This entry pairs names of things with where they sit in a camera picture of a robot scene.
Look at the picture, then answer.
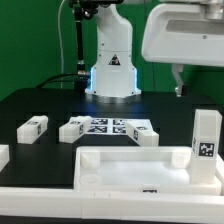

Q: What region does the white desk top tray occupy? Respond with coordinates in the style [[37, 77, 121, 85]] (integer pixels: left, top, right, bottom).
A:
[[74, 146, 222, 196]]

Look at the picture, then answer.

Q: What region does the fiducial marker sheet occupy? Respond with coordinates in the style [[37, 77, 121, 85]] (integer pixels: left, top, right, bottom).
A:
[[84, 118, 152, 135]]

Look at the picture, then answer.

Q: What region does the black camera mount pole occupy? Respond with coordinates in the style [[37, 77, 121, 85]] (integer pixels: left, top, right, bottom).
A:
[[73, 7, 89, 94]]

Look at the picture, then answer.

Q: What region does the white left fence block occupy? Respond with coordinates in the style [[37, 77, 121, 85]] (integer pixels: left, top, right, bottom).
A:
[[0, 145, 10, 172]]

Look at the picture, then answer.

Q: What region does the black cable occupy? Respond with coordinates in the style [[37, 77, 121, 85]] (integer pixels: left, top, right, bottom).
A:
[[35, 73, 91, 89]]

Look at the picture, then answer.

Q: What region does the white fence rail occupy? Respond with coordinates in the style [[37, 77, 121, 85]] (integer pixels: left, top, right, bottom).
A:
[[0, 187, 224, 224], [216, 155, 224, 188]]

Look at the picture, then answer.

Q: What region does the white front fence rail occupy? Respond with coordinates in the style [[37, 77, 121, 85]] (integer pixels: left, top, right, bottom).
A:
[[0, 187, 224, 224]]

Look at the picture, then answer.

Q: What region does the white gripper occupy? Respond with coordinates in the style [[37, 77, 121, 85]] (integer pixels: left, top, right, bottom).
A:
[[142, 2, 224, 97]]

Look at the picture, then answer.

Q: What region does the white right fence rail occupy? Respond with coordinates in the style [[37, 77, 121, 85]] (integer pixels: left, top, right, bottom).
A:
[[216, 155, 224, 188]]

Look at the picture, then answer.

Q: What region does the white cable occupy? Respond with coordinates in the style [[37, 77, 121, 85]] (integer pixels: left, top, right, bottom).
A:
[[57, 0, 68, 90]]

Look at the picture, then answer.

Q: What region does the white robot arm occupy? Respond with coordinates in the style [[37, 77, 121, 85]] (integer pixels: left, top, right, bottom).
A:
[[69, 0, 224, 103]]

